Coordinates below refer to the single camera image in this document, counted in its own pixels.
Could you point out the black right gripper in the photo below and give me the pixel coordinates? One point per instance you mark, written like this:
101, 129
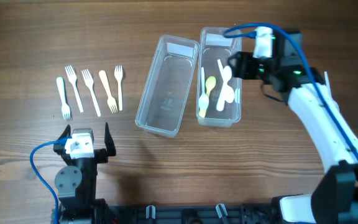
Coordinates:
243, 69

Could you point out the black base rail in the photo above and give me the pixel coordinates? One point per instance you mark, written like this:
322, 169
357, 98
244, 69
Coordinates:
221, 213

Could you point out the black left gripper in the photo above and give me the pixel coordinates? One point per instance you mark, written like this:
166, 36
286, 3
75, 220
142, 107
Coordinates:
102, 154

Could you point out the cream yellow fork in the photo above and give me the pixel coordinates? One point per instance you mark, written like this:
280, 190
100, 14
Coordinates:
110, 99

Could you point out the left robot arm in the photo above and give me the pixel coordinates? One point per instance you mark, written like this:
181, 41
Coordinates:
76, 183

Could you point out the white spoon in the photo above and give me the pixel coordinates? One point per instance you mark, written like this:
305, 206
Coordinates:
220, 103
203, 99
226, 74
326, 77

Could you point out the yellow spoon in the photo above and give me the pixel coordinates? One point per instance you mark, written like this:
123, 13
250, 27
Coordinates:
210, 83

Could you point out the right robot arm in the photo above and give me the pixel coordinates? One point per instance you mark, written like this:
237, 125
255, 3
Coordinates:
279, 61

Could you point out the clear container, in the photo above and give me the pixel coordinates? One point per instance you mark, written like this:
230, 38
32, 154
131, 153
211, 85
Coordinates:
214, 46
166, 90

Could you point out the clear container, left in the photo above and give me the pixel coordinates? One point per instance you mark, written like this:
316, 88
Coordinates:
166, 90

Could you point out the clear container, right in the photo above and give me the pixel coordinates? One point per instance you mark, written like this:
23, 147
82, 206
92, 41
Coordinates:
214, 46

